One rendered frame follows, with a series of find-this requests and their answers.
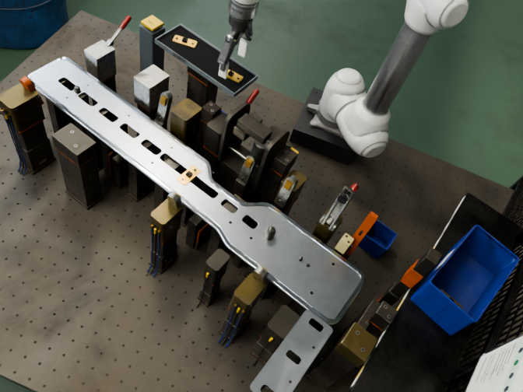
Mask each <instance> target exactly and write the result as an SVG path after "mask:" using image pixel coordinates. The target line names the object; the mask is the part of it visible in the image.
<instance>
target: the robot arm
mask: <svg viewBox="0 0 523 392"><path fill-rule="evenodd" d="M259 2H260V0H229V5H228V10H229V13H230V15H229V24H230V25H231V27H232V28H231V30H230V34H228V33H227V34H226V37H225V41H224V43H223V47H222V50H221V52H220V54H219V58H218V61H217V63H219V64H220V65H219V74H218V76H220V77H222V78H224V79H226V77H227V73H228V68H229V62H228V61H229V59H230V56H231V54H232V52H233V49H234V48H235V46H236V45H238V42H239V40H240V45H239V49H238V53H237V55H239V56H241V57H242V58H246V53H247V47H248V43H249V41H250V42H251V40H252V38H250V36H251V37H252V35H253V30H252V22H253V18H254V17H255V16H256V14H257V11H258V4H259ZM468 10H469V0H407V1H406V7H405V22H404V23H403V25H402V28H401V29H400V31H399V33H398V36H397V37H396V38H395V41H394V43H393V44H392V46H391V49H390V51H389V52H388V55H387V56H386V58H385V60H384V62H383V64H382V66H381V68H380V70H379V72H378V73H377V75H376V77H375V79H374V81H373V83H372V85H371V87H370V89H369V91H368V93H367V94H366V91H365V83H364V80H363V77H362V75H361V74H360V73H359V72H358V71H356V70H354V69H351V68H344V69H341V70H339V71H338V72H336V73H335V74H334V75H333V76H332V77H331V78H330V79H329V80H328V82H327V84H326V87H325V90H324V92H323V95H322V98H321V99H320V101H319V105H315V104H310V103H309V104H308V107H307V110H309V111H310V112H311V113H313V114H315V115H314V118H313V119H312V120H311V122H310V126H311V127H312V128H319V129H321V130H324V131H327V132H330V133H332V134H334V135H338V136H340V137H341V138H343V139H345V140H346V142H347V144H348V145H349V147H350V148H351V149H352V150H353V151H354V152H356V153H357V154H358V155H360V156H364V157H367V158H370V157H374V156H377V155H379V154H380V153H382V152H383V151H384V150H385V148H386V146H387V144H388V127H389V122H390V119H391V111H390V109H389V107H390V106H391V104H392V102H393V101H394V99H395V97H396V96H397V94H398V92H399V90H400V89H401V88H402V85H403V84H404V82H405V80H406V79H407V77H408V75H409V73H410V72H411V71H412V68H413V67H414V65H415V63H416V62H417V60H418V58H419V56H420V55H421V54H422V52H423V50H424V48H425V46H426V45H427V43H428V41H429V40H430V38H431V37H432V35H433V34H435V33H437V32H439V31H440V30H447V29H450V28H452V27H454V26H456V25H458V24H459V23H460V22H461V21H462V20H463V19H464V18H465V16H466V14H467V12H468ZM242 37H243V38H242ZM234 40H236V42H234Z"/></svg>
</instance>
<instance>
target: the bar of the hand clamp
mask: <svg viewBox="0 0 523 392"><path fill-rule="evenodd" d="M354 194H355V192H354V191H353V189H352V188H348V187H347V186H345V187H344V188H343V189H342V191H341V192H340V194H339V196H338V197H337V198H336V200H335V202H334V204H333V205H332V207H331V208H330V210H329V212H328V214H327V215H326V216H325V218H324V220H323V222H322V223H321V224H322V225H324V224H325V222H326V220H327V219H328V217H329V216H331V217H332V218H334V221H333V222H332V224H331V225H330V227H329V228H328V229H329V230H331V228H332V227H333V226H334V225H335V223H336V222H337V220H338V219H339V217H340V215H341V214H342V212H343V211H344V209H345V208H346V206H347V205H348V204H349V202H350V200H351V199H352V197H353V195H354Z"/></svg>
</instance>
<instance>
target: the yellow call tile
mask: <svg viewBox="0 0 523 392"><path fill-rule="evenodd" d="M141 24H142V25H143V26H145V27H146V28H148V29H149V30H151V31H154V30H157V29H158V28H160V27H162V26H163V25H164V23H163V22H162V21H160V20H159V19H157V18H156V17H155V16H153V15H151V16H149V17H148V18H146V19H144V20H142V21H141Z"/></svg>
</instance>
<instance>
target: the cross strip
mask: <svg viewBox="0 0 523 392"><path fill-rule="evenodd" d="M312 318H313V319H315V320H316V321H317V322H318V323H319V324H321V325H322V326H323V330H322V331H321V332H319V331H317V330H316V329H315V328H314V327H312V326H311V325H310V324H309V321H310V319H312ZM332 332H333V329H332V327H330V326H329V325H328V324H326V323H325V322H324V321H323V320H322V319H321V318H319V317H318V316H316V315H315V314H314V313H312V312H311V311H310V310H305V311H304V313H303V314H302V315H301V317H300V318H299V320H298V321H297V322H296V323H295V325H294V326H293V328H292V329H291V330H290V332H289V333H288V335H287V336H286V337H285V338H284V340H283V341H282V343H281V344H280V345H279V347H278V348H277V349H276V351H275V352H274V353H273V355H272V356H271V358H270V359H269V360H268V361H267V363H266V364H265V366H264V367H263V368H262V370H261V371H260V373H259V374H258V375H257V376H256V377H255V379H254V380H253V382H252V383H251V385H250V388H251V391H253V392H261V388H262V386H263V385H266V386H268V387H269V388H270V389H271V390H273V391H274V392H293V391H294V389H295V388H296V386H297V384H298V383H299V382H300V380H301V379H302V377H303V376H304V374H305V373H306V371H307V370H308V368H309V367H310V365H311V363H312V362H313V361H314V359H315V358H316V356H317V355H318V353H319V352H320V351H321V349H322V348H323V346H324V345H325V343H326V341H327V340H328V339H329V337H330V336H331V334H332ZM313 346H314V347H315V349H313V348H312V347H313ZM289 350H291V351H292V352H294V353H295V354H296V355H298V356H299V357H300V358H301V362H300V363H299V364H298V365H297V364H296V363H295V362H293V361H292V360H291V359H289V358H288V357H287V356H286V353H287V352H288V351H289ZM289 380H291V381H292V383H289Z"/></svg>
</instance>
